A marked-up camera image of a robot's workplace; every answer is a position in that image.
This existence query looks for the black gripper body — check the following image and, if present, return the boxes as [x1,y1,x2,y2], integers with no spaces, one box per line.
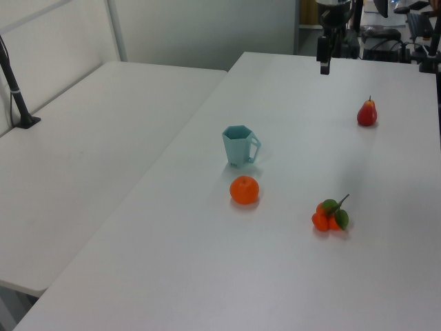
[319,3,353,38]

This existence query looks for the light blue hexagonal mug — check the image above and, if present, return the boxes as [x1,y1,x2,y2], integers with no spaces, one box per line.
[221,125,262,170]

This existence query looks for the wooden cabinet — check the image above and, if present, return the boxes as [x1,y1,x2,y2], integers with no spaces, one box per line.
[298,0,324,29]

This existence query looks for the black bag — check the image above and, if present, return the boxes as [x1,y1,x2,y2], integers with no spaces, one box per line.
[359,25,402,45]

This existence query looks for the black equipment box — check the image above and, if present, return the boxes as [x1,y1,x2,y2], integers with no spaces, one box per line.
[362,38,414,63]

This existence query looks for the red pear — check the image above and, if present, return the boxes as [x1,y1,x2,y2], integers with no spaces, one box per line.
[356,95,378,127]

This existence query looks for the black keyboard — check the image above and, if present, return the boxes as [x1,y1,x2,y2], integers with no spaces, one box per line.
[405,11,435,36]

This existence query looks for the large orange fruit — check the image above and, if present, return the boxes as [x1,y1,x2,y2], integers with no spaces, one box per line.
[229,175,260,205]

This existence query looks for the small tangerine cluster with leaves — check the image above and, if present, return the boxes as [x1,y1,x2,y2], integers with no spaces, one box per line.
[311,193,351,232]

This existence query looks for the black pole with base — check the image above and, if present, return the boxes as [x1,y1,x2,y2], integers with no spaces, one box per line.
[0,34,42,130]

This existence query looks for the black camera stand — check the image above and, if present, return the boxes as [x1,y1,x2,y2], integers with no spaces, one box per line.
[418,10,441,74]

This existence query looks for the white partition frame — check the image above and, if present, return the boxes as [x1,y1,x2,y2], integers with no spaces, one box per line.
[0,0,129,139]

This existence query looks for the black cable along pole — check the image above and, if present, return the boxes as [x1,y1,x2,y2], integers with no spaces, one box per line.
[0,34,21,127]

